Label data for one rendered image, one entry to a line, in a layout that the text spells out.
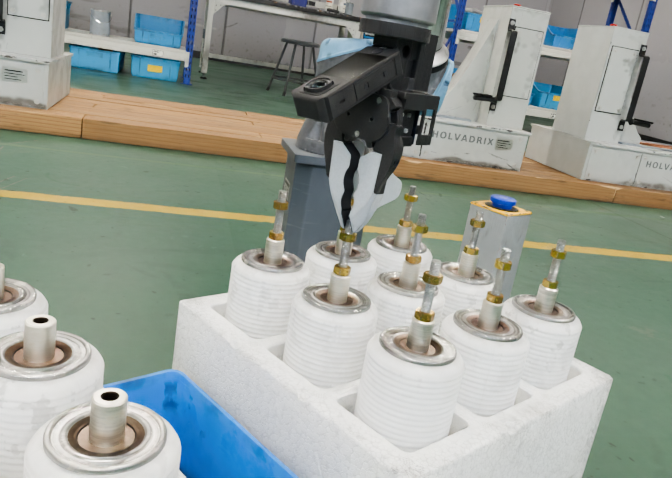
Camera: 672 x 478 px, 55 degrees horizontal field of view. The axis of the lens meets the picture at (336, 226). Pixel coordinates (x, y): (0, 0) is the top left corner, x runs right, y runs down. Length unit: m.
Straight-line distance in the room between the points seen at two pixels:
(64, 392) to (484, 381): 0.41
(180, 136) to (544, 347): 2.07
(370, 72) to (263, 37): 8.51
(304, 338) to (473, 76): 2.56
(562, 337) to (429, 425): 0.24
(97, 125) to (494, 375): 2.18
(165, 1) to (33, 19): 6.30
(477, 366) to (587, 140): 2.73
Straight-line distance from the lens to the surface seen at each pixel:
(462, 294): 0.85
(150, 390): 0.80
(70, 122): 2.68
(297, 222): 1.30
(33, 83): 2.76
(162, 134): 2.66
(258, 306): 0.76
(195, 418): 0.78
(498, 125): 3.14
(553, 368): 0.82
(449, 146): 2.98
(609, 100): 3.41
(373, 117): 0.64
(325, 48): 1.30
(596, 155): 3.36
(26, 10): 2.81
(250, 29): 9.09
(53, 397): 0.52
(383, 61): 0.62
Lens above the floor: 0.52
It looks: 16 degrees down
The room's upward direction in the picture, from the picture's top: 10 degrees clockwise
